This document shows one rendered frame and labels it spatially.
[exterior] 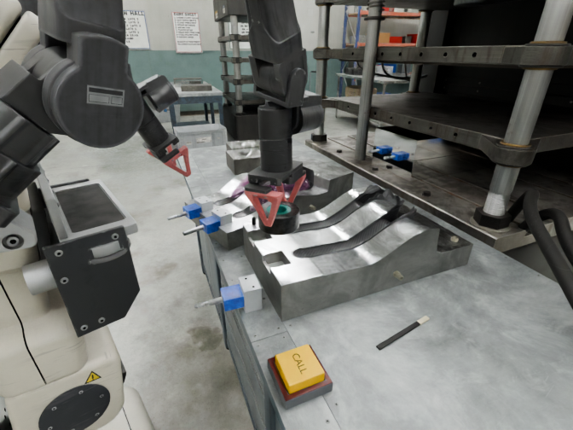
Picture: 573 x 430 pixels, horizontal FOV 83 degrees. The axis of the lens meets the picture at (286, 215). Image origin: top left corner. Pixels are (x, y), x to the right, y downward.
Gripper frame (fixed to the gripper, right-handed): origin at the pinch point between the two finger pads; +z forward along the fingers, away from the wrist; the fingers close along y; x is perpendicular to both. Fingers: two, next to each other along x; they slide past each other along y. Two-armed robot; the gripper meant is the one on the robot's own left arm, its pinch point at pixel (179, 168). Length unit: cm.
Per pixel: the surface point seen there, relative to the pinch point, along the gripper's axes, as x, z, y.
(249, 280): 8.3, 11.7, -35.7
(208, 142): -95, 129, 284
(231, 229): 1.1, 15.3, -14.7
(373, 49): -101, 19, 17
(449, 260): -29, 33, -57
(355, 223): -19.7, 20.6, -38.7
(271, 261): 2.0, 13.4, -34.7
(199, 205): 1.6, 13.0, 0.5
